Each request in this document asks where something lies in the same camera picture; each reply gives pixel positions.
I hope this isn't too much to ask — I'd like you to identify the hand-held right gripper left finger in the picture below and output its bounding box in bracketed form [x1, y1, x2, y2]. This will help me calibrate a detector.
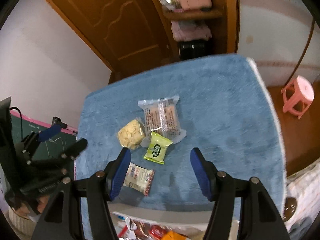
[31, 147, 132, 240]

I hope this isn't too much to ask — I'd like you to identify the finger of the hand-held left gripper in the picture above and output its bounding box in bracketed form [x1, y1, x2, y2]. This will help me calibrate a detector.
[21, 124, 62, 159]
[26, 138, 88, 170]

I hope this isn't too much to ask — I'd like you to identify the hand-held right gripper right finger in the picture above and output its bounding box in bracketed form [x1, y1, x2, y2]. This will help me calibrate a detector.
[190, 147, 290, 240]

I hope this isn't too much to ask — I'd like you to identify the white packet with red edge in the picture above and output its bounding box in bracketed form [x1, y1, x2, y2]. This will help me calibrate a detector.
[122, 162, 155, 197]

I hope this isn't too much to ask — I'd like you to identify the green snack packet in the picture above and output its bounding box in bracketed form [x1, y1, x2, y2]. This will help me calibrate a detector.
[143, 131, 173, 165]

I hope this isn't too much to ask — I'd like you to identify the black and maroon snack packet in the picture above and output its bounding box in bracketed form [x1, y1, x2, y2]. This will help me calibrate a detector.
[125, 217, 150, 240]

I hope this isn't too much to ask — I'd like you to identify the white plastic tray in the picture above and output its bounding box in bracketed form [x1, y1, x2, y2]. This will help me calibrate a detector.
[109, 202, 242, 240]

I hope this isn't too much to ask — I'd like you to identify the red candy packet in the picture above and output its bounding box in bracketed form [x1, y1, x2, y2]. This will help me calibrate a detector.
[149, 225, 168, 240]

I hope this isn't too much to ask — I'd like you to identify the person's left forearm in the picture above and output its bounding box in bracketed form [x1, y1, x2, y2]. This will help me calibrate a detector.
[7, 209, 43, 238]

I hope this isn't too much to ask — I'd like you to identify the person's left hand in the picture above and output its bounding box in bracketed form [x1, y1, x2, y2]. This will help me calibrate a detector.
[17, 195, 50, 218]

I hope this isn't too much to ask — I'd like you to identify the black clamp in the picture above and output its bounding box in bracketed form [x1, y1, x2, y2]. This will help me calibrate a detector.
[51, 116, 68, 128]

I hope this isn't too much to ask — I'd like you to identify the pale yellow crumbly snack packet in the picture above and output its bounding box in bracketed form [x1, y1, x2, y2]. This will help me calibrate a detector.
[117, 117, 147, 151]

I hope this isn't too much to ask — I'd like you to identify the blue fleece blanket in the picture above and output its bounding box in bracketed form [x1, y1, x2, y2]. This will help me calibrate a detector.
[74, 54, 288, 240]

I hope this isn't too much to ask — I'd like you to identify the clear packet of brown biscuits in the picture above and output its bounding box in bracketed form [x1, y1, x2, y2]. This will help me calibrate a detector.
[137, 94, 187, 147]

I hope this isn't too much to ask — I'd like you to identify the orange snack packet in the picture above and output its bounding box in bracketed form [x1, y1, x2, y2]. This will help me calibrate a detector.
[162, 231, 188, 240]

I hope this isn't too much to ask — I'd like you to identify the brown round object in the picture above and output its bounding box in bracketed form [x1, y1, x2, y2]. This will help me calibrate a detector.
[282, 197, 298, 222]

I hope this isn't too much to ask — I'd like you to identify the white patterned bedding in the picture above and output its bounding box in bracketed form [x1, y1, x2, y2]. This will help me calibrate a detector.
[282, 160, 320, 240]

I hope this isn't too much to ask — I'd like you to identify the wooden door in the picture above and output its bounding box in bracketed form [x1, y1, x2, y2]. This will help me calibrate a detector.
[35, 0, 175, 83]

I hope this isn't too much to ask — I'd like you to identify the black bag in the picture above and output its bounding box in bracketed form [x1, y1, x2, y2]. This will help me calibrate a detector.
[177, 41, 207, 60]

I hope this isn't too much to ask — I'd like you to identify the pink plastic stool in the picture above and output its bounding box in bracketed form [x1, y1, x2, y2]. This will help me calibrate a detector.
[282, 75, 315, 120]

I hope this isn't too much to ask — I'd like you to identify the stack of folded pink cloths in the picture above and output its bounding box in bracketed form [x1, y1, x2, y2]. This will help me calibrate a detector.
[171, 20, 212, 42]

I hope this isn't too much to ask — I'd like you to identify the wooden shelf unit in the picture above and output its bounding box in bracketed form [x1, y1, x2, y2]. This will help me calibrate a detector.
[147, 0, 240, 60]

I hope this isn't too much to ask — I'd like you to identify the pile of packets on shelf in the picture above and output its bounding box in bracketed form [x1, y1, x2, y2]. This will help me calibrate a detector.
[157, 0, 179, 12]

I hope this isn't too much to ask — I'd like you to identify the green chalkboard with pink frame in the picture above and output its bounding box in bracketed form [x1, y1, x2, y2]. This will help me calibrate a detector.
[10, 111, 78, 165]

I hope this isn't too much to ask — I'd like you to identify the black cable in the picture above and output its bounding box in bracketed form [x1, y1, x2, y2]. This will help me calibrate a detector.
[9, 107, 23, 140]

